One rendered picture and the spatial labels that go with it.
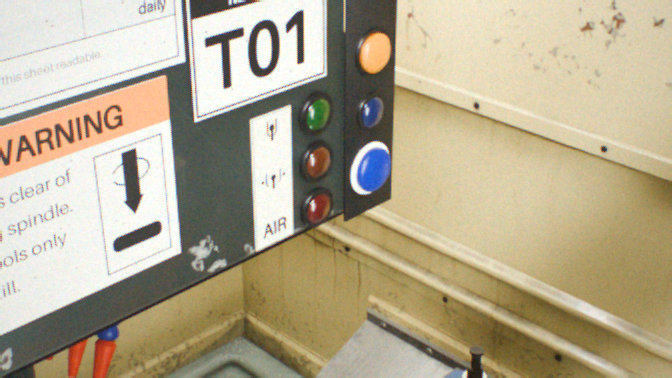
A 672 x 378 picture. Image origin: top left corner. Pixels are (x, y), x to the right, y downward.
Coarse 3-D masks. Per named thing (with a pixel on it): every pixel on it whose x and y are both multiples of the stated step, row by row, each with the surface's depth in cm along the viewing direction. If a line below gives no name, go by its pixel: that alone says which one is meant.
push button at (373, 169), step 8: (368, 152) 62; (376, 152) 62; (384, 152) 63; (360, 160) 62; (368, 160) 62; (376, 160) 62; (384, 160) 63; (360, 168) 62; (368, 168) 62; (376, 168) 62; (384, 168) 63; (360, 176) 62; (368, 176) 62; (376, 176) 63; (384, 176) 63; (360, 184) 62; (368, 184) 62; (376, 184) 63
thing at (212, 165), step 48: (336, 0) 56; (336, 48) 57; (96, 96) 46; (288, 96) 56; (336, 96) 59; (192, 144) 52; (240, 144) 54; (336, 144) 60; (192, 192) 53; (240, 192) 56; (336, 192) 62; (192, 240) 54; (240, 240) 57; (144, 288) 53; (0, 336) 47; (48, 336) 49
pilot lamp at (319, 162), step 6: (318, 150) 59; (324, 150) 59; (312, 156) 58; (318, 156) 59; (324, 156) 59; (330, 156) 59; (312, 162) 58; (318, 162) 59; (324, 162) 59; (330, 162) 60; (312, 168) 59; (318, 168) 59; (324, 168) 59; (312, 174) 59; (318, 174) 59; (324, 174) 60
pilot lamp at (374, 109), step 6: (372, 102) 61; (378, 102) 61; (366, 108) 60; (372, 108) 61; (378, 108) 61; (366, 114) 61; (372, 114) 61; (378, 114) 61; (366, 120) 61; (372, 120) 61; (378, 120) 61; (366, 126) 61; (372, 126) 61
